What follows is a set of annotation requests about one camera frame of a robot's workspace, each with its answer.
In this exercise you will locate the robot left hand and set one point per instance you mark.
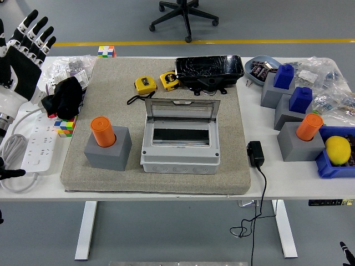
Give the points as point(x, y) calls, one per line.
point(23, 69)

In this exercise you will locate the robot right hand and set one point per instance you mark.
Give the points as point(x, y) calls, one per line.
point(350, 256)

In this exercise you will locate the orange cylinder battery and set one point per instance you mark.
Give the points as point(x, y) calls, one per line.
point(309, 126)
point(101, 130)

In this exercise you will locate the grey electrical box clear lid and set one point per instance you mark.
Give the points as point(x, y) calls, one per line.
point(180, 163)

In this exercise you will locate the clear bag white parts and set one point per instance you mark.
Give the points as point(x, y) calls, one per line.
point(55, 72)

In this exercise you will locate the black cloth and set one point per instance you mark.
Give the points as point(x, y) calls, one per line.
point(66, 97)

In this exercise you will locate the clear bag purple label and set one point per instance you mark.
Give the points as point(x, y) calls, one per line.
point(81, 76)

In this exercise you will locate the black table control panel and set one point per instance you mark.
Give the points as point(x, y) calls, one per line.
point(324, 202)

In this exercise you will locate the white table leg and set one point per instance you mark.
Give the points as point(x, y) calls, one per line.
point(285, 230)
point(86, 230)

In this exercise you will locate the colourful puzzle cube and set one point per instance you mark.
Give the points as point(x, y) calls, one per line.
point(65, 128)
point(106, 51)

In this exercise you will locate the white power strip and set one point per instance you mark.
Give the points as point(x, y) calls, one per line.
point(38, 144)

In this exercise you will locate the blue plastic bin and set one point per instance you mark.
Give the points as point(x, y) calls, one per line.
point(330, 170)

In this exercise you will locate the grey-brown mat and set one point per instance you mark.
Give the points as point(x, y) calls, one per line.
point(116, 91)

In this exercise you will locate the yellow lemon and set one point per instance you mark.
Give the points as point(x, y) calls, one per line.
point(338, 151)

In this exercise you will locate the grey cube holder round hole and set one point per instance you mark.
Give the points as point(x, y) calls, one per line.
point(111, 158)
point(296, 149)

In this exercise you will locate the black power adapter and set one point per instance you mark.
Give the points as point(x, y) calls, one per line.
point(255, 153)

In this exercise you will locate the blue block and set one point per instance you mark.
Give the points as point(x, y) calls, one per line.
point(301, 101)
point(284, 77)

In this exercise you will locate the black office chair base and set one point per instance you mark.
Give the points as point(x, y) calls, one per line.
point(188, 16)

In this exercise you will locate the clear bags of parts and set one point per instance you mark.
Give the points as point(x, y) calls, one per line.
point(327, 80)

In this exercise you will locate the black plastic tray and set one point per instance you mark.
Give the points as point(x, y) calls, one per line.
point(208, 66)

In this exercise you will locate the small metal clip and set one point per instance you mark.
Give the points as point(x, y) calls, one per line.
point(249, 82)

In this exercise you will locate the dark snack packets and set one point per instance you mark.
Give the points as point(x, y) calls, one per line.
point(259, 70)

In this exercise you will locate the blue-grey bowl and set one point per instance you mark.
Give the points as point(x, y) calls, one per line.
point(249, 72)

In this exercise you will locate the grey table bracket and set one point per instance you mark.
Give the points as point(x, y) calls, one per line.
point(248, 203)

